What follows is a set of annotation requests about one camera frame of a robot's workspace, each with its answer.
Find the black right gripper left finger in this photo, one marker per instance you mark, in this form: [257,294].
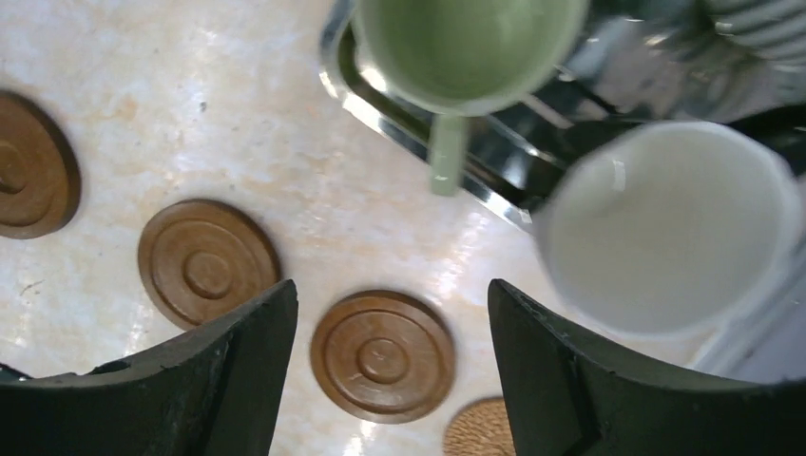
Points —
[213,390]

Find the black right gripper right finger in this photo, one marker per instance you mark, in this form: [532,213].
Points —
[571,391]

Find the woven rattan coaster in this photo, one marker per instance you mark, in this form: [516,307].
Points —
[481,428]

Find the black mug white inside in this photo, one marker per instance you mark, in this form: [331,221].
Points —
[671,226]

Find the light green mug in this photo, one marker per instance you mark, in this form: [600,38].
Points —
[463,59]

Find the brown wooden coaster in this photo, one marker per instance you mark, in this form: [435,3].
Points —
[384,356]
[199,259]
[41,183]

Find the silver metal tray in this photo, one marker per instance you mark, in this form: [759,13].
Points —
[636,62]

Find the grey ribbed mug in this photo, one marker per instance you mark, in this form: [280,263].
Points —
[772,30]

